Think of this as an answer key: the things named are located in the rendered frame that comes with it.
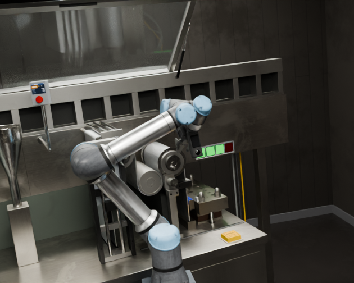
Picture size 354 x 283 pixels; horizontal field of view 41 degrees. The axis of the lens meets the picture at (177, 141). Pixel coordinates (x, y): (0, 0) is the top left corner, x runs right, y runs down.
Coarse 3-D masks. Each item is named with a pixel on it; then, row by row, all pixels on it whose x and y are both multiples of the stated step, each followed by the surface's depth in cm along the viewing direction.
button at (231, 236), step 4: (224, 232) 221; (228, 232) 220; (232, 232) 220; (236, 232) 219; (224, 236) 217; (228, 236) 216; (232, 236) 215; (236, 236) 216; (240, 236) 217; (228, 240) 214; (232, 240) 215
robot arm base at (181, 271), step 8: (152, 272) 180; (160, 272) 176; (168, 272) 175; (176, 272) 176; (184, 272) 180; (152, 280) 179; (160, 280) 177; (168, 280) 175; (176, 280) 176; (184, 280) 179
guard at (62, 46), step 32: (0, 32) 196; (32, 32) 202; (64, 32) 208; (96, 32) 215; (128, 32) 222; (160, 32) 230; (0, 64) 212; (32, 64) 218; (64, 64) 226; (96, 64) 234; (128, 64) 242; (160, 64) 251
